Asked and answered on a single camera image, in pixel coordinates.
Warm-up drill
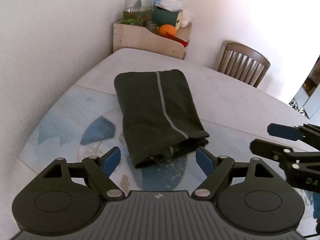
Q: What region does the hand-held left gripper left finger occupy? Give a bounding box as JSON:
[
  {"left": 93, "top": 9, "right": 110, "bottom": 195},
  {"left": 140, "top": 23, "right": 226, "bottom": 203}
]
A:
[{"left": 43, "top": 146, "right": 125, "bottom": 201}]

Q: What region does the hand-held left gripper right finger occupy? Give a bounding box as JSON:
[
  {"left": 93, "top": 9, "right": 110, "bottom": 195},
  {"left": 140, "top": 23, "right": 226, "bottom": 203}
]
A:
[{"left": 192, "top": 147, "right": 275, "bottom": 202}]

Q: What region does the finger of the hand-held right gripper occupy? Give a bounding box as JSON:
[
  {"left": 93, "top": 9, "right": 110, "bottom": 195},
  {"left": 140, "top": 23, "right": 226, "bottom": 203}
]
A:
[
  {"left": 267, "top": 123, "right": 307, "bottom": 141},
  {"left": 250, "top": 139, "right": 300, "bottom": 169}
]

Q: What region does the dark grey long-sleeve top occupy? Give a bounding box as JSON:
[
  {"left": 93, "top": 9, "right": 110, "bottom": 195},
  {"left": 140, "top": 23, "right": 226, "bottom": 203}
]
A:
[{"left": 114, "top": 69, "right": 210, "bottom": 169}]

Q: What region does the row of shoes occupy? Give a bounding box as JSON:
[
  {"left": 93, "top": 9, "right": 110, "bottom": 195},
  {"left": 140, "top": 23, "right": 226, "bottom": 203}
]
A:
[{"left": 289, "top": 99, "right": 307, "bottom": 117}]

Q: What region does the wooden slat-back chair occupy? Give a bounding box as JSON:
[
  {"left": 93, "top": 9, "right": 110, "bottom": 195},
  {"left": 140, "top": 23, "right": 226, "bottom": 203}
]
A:
[{"left": 217, "top": 41, "right": 271, "bottom": 88}]

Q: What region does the wooden storage box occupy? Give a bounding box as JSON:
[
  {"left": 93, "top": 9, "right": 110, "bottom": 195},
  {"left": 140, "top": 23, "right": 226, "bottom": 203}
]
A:
[{"left": 113, "top": 21, "right": 192, "bottom": 60}]

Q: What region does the red packet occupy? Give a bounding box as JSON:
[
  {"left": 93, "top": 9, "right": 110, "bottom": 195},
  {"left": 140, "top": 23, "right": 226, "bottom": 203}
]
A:
[{"left": 167, "top": 34, "right": 190, "bottom": 47}]

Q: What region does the orange fruit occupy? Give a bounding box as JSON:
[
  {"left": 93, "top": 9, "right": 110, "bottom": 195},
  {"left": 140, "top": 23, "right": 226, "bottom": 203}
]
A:
[{"left": 159, "top": 24, "right": 177, "bottom": 37}]

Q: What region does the small glass cup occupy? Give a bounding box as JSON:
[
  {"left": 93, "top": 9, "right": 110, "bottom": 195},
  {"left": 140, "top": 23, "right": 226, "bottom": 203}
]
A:
[{"left": 146, "top": 21, "right": 160, "bottom": 33}]

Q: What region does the white crumpled bag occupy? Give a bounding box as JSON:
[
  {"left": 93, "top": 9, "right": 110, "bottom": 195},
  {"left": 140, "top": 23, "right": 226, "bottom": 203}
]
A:
[{"left": 180, "top": 9, "right": 196, "bottom": 28}]

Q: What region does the teal tissue box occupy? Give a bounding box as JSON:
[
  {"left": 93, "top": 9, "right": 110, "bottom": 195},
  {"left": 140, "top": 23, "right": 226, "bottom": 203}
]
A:
[{"left": 152, "top": 6, "right": 184, "bottom": 30}]

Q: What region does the glass fish bowl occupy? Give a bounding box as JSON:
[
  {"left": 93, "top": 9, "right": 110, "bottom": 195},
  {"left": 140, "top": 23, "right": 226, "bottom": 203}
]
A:
[{"left": 123, "top": 0, "right": 154, "bottom": 27}]

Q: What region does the clear plastic bag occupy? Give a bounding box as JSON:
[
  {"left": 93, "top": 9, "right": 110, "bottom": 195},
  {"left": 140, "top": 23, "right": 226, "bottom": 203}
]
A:
[{"left": 156, "top": 0, "right": 183, "bottom": 12}]

